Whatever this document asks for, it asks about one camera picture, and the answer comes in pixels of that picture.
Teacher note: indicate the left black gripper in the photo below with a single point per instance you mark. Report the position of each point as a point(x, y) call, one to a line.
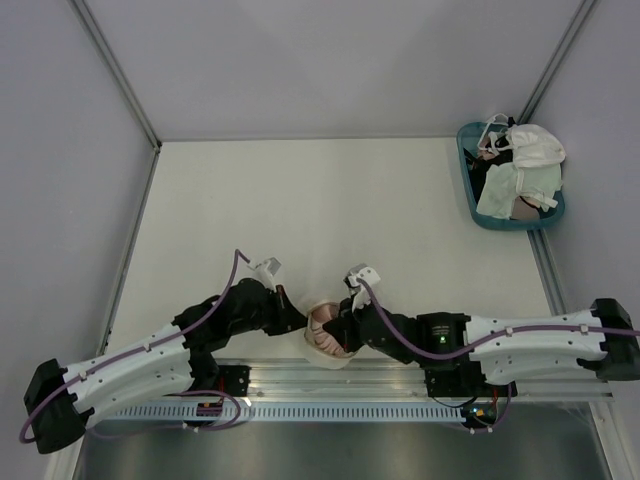
point(288, 318)

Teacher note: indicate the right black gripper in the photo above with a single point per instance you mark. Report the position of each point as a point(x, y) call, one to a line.
point(343, 328)

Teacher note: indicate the pink satin bra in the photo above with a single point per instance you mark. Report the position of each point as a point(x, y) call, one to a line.
point(318, 337)

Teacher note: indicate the round white mesh laundry bag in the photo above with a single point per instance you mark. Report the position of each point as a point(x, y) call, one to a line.
point(321, 360)

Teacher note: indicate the white bra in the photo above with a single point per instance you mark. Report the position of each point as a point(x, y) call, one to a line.
point(532, 145)

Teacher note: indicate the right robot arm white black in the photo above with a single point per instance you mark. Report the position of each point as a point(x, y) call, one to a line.
point(473, 351)

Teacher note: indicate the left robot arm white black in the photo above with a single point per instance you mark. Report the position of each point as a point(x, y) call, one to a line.
point(64, 401)

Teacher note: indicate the black garment in basket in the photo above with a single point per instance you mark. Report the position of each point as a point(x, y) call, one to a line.
point(478, 166)

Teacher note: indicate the pale green cloth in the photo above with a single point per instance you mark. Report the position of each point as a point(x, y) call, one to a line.
point(507, 182)

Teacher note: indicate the beige garment in basket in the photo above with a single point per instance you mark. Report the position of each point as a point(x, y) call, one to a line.
point(524, 211)

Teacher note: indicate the blue plastic basket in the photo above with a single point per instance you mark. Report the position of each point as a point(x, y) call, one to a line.
point(466, 140)

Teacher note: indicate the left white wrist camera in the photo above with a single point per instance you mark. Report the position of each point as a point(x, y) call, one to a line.
point(269, 272)

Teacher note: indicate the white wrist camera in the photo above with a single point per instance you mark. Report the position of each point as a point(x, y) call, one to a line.
point(269, 272)
point(359, 281)

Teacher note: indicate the front aluminium rail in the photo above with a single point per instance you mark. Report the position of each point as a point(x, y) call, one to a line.
point(274, 380)

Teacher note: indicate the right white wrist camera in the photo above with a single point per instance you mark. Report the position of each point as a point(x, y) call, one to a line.
point(359, 281)

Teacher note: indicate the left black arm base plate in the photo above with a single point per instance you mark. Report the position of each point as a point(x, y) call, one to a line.
point(231, 379)

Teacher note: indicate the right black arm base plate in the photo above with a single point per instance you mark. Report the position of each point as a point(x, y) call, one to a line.
point(445, 382)

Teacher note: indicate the white slotted cable duct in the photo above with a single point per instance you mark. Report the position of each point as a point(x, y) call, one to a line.
point(194, 411)

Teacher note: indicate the left aluminium frame post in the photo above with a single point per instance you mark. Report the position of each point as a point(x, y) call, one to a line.
point(88, 21)

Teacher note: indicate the aluminium frame post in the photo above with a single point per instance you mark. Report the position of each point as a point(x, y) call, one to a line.
point(568, 40)
point(88, 21)

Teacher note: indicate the right aluminium frame post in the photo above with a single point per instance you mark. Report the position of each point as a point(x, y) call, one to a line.
point(568, 40)

